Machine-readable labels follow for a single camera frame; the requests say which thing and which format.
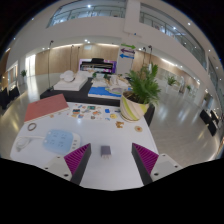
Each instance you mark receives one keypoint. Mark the pink hardcover book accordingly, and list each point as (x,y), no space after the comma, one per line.
(46,107)

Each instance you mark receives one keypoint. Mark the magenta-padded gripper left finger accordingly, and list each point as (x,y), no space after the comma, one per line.
(77,159)

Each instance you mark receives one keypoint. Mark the light blue power strip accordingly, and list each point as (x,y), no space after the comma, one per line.
(61,141)

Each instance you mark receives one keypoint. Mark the distant green potted plant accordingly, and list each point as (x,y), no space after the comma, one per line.
(23,72)
(171,80)

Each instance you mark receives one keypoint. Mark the white architectural model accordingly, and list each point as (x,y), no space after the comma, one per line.
(71,82)

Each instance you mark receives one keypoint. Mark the black display platform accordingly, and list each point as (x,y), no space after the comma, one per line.
(81,96)

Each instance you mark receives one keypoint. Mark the blue-based architectural model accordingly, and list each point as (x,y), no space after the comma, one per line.
(106,90)

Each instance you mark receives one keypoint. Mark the black piano with purple screen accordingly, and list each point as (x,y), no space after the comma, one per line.
(97,65)

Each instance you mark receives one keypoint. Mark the round orange sticker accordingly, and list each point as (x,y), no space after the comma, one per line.
(138,128)

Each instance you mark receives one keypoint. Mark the orange figure sticker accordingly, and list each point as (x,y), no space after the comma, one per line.
(119,124)

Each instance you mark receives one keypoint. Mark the green plant in striped pot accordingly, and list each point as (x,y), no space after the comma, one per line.
(133,108)

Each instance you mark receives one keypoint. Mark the white pillar with arrow signs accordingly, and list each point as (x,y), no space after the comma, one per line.
(126,56)

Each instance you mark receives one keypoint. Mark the group of black chairs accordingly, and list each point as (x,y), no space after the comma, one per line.
(8,95)
(210,121)

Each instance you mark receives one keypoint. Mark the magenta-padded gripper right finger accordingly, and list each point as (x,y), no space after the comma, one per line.
(146,159)

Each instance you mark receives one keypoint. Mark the small grey-purple charger block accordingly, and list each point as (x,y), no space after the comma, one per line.
(106,150)

